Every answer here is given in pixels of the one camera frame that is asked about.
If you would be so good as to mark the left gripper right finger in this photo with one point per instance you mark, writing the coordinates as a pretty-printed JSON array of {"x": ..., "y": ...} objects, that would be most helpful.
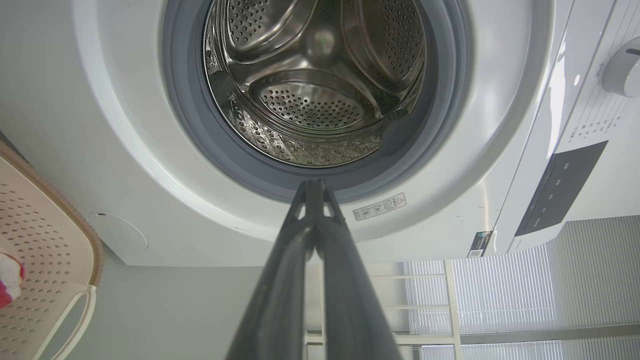
[{"x": 350, "y": 310}]

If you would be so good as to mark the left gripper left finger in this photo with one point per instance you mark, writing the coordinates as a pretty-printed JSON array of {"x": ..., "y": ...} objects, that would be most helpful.
[{"x": 280, "y": 300}]

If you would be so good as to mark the grey white garment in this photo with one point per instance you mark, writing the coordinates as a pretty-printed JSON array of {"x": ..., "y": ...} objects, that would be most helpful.
[{"x": 12, "y": 272}]

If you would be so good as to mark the red garment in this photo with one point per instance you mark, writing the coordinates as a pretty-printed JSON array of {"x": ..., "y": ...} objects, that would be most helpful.
[{"x": 4, "y": 297}]

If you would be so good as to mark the dark sticker with QR code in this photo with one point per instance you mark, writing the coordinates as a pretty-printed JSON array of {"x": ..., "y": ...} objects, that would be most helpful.
[{"x": 480, "y": 244}]

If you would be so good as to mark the perforated steel washer drum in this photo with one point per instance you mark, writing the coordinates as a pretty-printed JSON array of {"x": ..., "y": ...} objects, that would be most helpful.
[{"x": 310, "y": 100}]

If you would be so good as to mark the black washer display panel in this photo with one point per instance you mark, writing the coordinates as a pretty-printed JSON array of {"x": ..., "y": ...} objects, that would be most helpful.
[{"x": 560, "y": 190}]

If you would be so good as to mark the cream perforated laundry basket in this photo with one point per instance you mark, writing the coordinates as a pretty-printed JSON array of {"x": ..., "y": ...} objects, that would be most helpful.
[{"x": 50, "y": 225}]

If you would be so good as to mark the white washing machine dial knob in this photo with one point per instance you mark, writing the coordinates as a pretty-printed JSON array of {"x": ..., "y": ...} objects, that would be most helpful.
[{"x": 625, "y": 72}]

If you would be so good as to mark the grey warning sticker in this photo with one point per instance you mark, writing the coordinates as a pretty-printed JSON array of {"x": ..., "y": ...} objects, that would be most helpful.
[{"x": 380, "y": 207}]

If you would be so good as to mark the grey rubber door gasket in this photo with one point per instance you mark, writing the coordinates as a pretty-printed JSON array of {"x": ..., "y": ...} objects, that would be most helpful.
[{"x": 225, "y": 160}]

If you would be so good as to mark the round white filter cover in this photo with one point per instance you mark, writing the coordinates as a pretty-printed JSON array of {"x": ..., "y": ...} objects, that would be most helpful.
[{"x": 117, "y": 232}]

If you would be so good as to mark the white window blinds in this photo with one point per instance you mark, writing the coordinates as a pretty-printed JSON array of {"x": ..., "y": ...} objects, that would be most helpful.
[{"x": 525, "y": 290}]

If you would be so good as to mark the white front-load washing machine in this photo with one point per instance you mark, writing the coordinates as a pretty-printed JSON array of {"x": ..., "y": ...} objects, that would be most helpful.
[{"x": 100, "y": 100}]

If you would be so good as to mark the white shelf frame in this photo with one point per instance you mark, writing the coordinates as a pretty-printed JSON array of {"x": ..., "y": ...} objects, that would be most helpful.
[{"x": 452, "y": 310}]

